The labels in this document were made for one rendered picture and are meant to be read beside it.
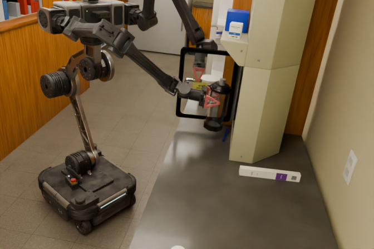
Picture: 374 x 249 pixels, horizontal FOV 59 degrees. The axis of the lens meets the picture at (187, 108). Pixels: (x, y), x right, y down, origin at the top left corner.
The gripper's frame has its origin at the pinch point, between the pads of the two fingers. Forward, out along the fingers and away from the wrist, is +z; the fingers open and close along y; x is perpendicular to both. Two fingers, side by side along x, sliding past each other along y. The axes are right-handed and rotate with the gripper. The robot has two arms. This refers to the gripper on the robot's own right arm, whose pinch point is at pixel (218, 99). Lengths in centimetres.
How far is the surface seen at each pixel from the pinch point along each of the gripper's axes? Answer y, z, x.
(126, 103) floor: 231, -98, 128
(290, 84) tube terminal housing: -6.9, 30.0, -16.8
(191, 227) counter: -64, -4, 23
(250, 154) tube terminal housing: -17.7, 19.4, 17.2
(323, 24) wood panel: 18, 43, -42
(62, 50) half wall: 202, -169, 64
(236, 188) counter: -37.9, 13.1, 22.3
